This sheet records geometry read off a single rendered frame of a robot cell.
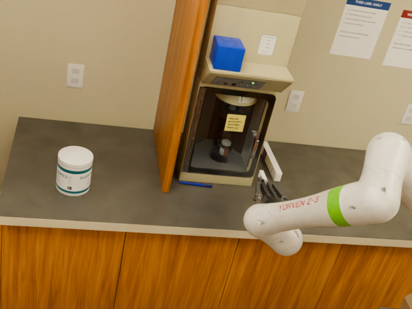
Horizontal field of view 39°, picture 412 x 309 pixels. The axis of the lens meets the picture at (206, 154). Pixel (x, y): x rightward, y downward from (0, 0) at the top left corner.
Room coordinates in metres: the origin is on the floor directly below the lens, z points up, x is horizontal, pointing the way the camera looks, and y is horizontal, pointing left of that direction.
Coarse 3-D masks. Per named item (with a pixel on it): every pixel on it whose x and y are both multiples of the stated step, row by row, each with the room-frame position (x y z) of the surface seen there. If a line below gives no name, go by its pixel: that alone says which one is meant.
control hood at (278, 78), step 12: (204, 72) 1.97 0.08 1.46; (216, 72) 1.90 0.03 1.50; (228, 72) 1.91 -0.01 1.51; (240, 72) 1.93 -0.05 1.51; (252, 72) 1.96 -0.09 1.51; (264, 72) 1.98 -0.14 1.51; (276, 72) 2.01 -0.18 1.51; (288, 72) 2.04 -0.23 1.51; (264, 84) 1.99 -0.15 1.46; (276, 84) 1.99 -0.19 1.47; (288, 84) 1.99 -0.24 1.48
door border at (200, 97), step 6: (204, 90) 2.00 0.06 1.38; (198, 96) 1.99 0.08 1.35; (198, 102) 2.00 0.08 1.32; (198, 108) 2.00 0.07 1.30; (198, 114) 2.00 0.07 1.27; (198, 120) 2.00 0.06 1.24; (192, 132) 2.00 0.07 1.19; (192, 138) 2.00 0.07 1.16; (192, 144) 2.00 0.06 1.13; (186, 156) 2.00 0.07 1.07; (186, 162) 2.00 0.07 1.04; (186, 168) 2.00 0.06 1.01
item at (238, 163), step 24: (216, 96) 2.01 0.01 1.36; (240, 96) 2.04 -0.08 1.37; (264, 96) 2.06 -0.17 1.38; (216, 120) 2.02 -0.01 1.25; (264, 120) 2.07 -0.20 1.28; (216, 144) 2.03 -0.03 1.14; (240, 144) 2.05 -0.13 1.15; (192, 168) 2.01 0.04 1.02; (216, 168) 2.03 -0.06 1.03; (240, 168) 2.06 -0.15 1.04
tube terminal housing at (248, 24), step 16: (208, 16) 2.09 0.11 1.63; (224, 16) 2.01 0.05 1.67; (240, 16) 2.03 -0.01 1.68; (256, 16) 2.05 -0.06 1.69; (272, 16) 2.06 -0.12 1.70; (288, 16) 2.08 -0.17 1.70; (208, 32) 2.03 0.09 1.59; (224, 32) 2.02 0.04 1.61; (240, 32) 2.03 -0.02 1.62; (256, 32) 2.05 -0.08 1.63; (272, 32) 2.07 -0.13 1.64; (288, 32) 2.08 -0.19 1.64; (208, 48) 2.01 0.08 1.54; (256, 48) 2.05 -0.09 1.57; (288, 48) 2.09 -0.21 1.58; (272, 64) 2.08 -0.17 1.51; (192, 96) 2.08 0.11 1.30; (192, 112) 2.02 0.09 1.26; (272, 112) 2.09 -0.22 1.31; (192, 176) 2.02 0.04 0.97; (208, 176) 2.04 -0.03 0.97; (224, 176) 2.06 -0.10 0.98
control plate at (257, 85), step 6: (216, 78) 1.94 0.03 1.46; (222, 78) 1.94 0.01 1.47; (228, 78) 1.94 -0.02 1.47; (234, 78) 1.94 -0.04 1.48; (216, 84) 1.99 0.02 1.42; (222, 84) 1.99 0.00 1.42; (228, 84) 1.99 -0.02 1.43; (240, 84) 1.99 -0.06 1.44; (246, 84) 1.99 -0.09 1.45; (252, 84) 1.99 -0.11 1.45; (258, 84) 1.99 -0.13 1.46
